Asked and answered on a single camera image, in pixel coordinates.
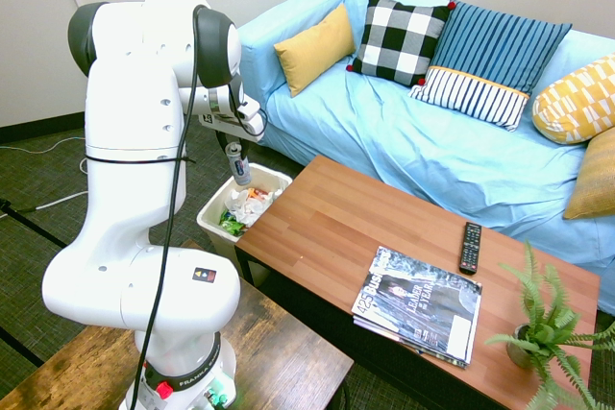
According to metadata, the brown wooden coffee table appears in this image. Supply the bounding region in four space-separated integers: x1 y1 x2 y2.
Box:
234 155 602 410

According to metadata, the light blue covered sofa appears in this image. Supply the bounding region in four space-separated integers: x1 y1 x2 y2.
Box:
235 0 615 318

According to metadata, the black wall baseboard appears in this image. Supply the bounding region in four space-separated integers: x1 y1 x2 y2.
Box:
0 110 88 145

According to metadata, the green fern plant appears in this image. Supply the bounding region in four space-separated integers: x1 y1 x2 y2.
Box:
484 238 615 410

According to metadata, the magazine stack under cover magazine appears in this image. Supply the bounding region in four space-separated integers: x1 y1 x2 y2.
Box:
352 312 473 371

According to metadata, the white floor cable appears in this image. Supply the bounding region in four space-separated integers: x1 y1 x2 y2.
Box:
33 190 91 212

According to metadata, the rustic wooden robot table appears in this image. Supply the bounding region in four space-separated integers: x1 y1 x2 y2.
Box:
0 238 356 410

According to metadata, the plain yellow cushion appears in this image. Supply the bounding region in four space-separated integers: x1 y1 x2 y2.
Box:
273 1 358 99

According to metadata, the yellow white patterned cushion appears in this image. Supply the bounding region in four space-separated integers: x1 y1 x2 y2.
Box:
530 52 615 146

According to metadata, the white plastic trash bin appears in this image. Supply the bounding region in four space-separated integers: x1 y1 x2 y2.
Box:
195 162 294 288

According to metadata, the crumpled white paper trash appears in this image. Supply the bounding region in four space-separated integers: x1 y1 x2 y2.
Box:
224 186 285 229

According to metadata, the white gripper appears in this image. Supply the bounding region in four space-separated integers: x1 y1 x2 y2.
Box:
200 110 269 163

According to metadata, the black floor bar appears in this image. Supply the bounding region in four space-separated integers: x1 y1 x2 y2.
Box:
0 326 45 369

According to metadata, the mustard textured cushion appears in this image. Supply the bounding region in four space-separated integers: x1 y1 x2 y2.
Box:
562 127 615 221

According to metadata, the black tv remote control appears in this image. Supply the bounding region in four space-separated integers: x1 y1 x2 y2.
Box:
457 221 484 277

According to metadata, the blue striped cushion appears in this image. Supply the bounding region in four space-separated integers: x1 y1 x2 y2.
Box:
407 0 574 134

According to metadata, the stack of magazines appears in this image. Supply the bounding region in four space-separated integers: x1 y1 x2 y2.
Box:
351 245 483 365

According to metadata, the grey plant pot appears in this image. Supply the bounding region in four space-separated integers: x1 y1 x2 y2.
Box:
505 324 540 371

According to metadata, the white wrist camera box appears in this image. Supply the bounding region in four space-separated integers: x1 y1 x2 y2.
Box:
234 96 264 124

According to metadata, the green snack wrapper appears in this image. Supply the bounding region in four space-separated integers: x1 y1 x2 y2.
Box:
218 207 249 238

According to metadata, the silver drink can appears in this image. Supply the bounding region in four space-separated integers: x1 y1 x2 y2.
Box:
225 141 254 187

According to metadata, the black white checked cushion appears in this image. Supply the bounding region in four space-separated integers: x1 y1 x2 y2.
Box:
345 0 457 88

